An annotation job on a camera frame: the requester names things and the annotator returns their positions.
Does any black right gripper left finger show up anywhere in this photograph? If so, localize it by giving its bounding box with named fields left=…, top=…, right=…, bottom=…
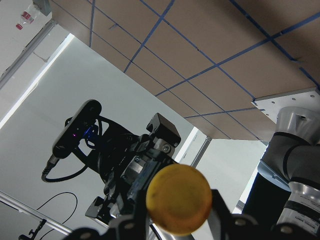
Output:
left=67, top=190, right=149, bottom=240

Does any yellow push button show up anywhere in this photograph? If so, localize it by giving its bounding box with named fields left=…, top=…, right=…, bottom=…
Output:
left=146, top=163, right=213, bottom=236

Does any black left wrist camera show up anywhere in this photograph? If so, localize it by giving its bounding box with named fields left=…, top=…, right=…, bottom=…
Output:
left=52, top=99, right=102, bottom=159

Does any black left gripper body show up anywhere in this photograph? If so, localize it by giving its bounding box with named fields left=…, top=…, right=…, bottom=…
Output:
left=96, top=113, right=181, bottom=198

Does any plastic water bottle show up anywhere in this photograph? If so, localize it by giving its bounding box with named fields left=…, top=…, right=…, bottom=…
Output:
left=15, top=3, right=41, bottom=30

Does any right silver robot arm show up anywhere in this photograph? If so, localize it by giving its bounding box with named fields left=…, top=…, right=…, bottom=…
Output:
left=68, top=106, right=320, bottom=240

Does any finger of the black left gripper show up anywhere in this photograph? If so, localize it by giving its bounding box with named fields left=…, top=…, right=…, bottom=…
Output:
left=85, top=196, right=116, bottom=223

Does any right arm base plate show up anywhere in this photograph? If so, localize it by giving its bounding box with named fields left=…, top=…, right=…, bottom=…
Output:
left=252, top=87, right=320, bottom=123

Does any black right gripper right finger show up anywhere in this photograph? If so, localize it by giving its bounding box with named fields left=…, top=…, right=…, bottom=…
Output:
left=207, top=189, right=319, bottom=240

